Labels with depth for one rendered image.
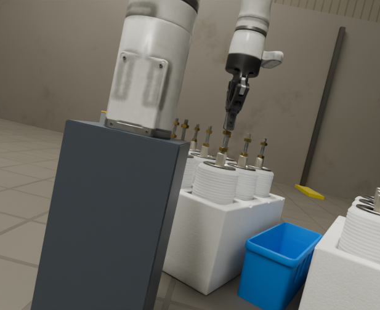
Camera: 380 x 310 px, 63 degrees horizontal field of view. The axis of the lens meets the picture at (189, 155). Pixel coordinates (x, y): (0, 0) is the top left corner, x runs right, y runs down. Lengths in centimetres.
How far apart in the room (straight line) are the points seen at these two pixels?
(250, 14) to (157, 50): 36
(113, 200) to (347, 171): 295
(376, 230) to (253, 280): 26
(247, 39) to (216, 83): 233
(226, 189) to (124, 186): 34
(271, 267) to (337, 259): 16
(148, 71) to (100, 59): 288
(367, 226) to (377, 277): 8
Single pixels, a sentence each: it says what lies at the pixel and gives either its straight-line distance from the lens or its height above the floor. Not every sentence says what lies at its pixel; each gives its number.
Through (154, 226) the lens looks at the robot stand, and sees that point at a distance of 38.
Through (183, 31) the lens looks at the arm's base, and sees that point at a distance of 42.
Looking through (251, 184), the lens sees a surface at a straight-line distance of 79.
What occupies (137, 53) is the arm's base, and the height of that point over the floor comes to 40.
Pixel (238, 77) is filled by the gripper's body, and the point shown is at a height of 45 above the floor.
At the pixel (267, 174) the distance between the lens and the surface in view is 89.
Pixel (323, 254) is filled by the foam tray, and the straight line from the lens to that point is 57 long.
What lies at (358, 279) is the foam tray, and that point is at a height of 15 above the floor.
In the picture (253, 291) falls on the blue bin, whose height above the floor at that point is 2.
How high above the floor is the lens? 32
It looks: 5 degrees down
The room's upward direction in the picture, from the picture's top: 13 degrees clockwise
